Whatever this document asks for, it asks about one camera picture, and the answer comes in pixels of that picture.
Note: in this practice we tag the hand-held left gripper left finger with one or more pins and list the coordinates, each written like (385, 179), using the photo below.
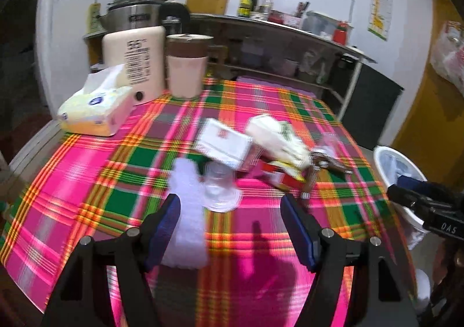
(167, 220)

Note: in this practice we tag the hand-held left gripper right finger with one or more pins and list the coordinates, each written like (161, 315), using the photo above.
(295, 225)

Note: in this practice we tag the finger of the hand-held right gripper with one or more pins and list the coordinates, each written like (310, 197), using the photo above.
(413, 182)
(406, 196)

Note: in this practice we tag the white tissue paper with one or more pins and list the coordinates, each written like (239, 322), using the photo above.
(186, 211)

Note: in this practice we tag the white trash bin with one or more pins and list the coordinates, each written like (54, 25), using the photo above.
(393, 167)

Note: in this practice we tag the red yellow snack wrapper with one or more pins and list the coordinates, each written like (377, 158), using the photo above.
(286, 178)

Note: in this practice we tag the clear plastic cup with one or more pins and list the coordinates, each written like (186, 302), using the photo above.
(219, 185)

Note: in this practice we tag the brown metal object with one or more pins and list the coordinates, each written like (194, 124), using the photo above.
(326, 162)

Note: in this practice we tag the white plastic bag green print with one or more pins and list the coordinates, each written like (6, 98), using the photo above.
(275, 138)

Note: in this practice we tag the white cardboard box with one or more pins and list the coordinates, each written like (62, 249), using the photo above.
(223, 142)

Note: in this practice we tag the yellow wooden door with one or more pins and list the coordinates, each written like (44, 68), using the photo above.
(424, 113)

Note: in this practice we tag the pink green plaid tablecloth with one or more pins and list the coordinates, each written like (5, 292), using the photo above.
(90, 174)

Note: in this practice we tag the black cabinet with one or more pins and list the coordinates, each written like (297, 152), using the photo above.
(373, 102)

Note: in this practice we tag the hanging plastic bag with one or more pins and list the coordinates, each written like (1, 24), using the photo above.
(447, 55)

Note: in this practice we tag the soft tissue pack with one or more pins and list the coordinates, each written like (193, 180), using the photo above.
(96, 107)

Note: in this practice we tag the pink cup with brown lid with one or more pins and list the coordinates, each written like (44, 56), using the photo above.
(185, 73)

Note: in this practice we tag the cream electric appliance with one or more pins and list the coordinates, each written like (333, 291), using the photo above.
(134, 62)

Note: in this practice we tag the red flask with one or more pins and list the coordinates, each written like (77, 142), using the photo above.
(340, 34)

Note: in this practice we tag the purple plastic container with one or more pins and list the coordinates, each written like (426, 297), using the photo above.
(252, 51)

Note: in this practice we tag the clear plastic container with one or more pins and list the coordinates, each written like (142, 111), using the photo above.
(321, 22)

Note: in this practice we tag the grey kitchen shelf unit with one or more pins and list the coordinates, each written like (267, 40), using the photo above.
(290, 31)

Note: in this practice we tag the pink utensil box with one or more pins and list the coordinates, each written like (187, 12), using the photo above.
(293, 20)

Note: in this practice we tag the black kettle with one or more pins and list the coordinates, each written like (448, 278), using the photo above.
(174, 15)

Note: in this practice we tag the large steel pot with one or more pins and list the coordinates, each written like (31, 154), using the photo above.
(127, 19)

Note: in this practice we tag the red jar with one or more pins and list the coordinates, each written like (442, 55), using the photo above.
(277, 17)

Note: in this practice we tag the steel pot with lid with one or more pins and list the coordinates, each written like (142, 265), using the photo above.
(137, 0)

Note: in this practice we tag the clear bottle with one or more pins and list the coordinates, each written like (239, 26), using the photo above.
(266, 4)

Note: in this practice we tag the green glass bottle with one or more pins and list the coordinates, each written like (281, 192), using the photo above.
(244, 4)

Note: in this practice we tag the dark sauce bottle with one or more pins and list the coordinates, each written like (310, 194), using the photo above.
(255, 1)

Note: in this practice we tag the giraffe wall poster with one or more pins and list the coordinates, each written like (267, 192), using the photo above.
(380, 4)

